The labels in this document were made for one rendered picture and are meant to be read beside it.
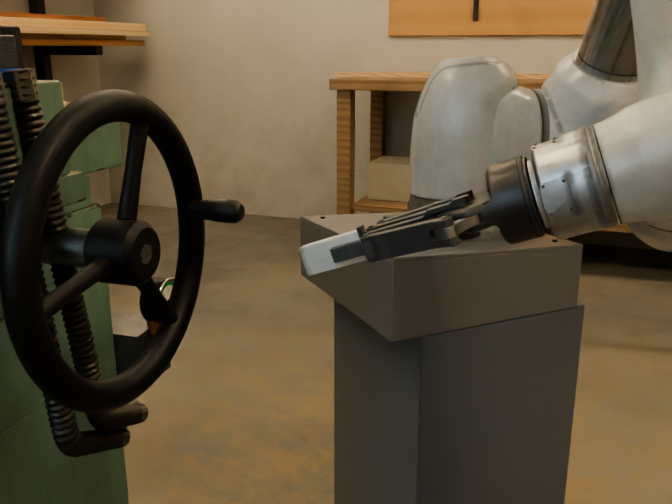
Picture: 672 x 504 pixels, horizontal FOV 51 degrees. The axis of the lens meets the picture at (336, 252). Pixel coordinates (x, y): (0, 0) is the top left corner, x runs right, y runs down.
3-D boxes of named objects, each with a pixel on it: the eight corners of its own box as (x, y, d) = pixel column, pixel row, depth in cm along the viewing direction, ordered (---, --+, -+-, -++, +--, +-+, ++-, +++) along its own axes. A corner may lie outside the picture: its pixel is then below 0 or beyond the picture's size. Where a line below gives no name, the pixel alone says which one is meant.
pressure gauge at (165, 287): (161, 343, 94) (156, 286, 92) (136, 340, 95) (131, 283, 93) (184, 326, 100) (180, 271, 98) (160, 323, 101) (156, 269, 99)
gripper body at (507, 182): (529, 147, 67) (436, 176, 70) (524, 160, 59) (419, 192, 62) (552, 222, 68) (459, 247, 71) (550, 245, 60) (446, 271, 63)
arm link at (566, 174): (592, 130, 56) (518, 153, 59) (622, 237, 58) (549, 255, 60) (589, 119, 65) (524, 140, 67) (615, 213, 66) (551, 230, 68)
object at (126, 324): (143, 391, 96) (139, 337, 94) (66, 379, 100) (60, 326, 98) (174, 366, 104) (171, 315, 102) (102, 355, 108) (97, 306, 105)
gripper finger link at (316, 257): (372, 257, 70) (370, 259, 69) (310, 274, 72) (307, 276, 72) (362, 228, 69) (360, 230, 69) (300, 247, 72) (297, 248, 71)
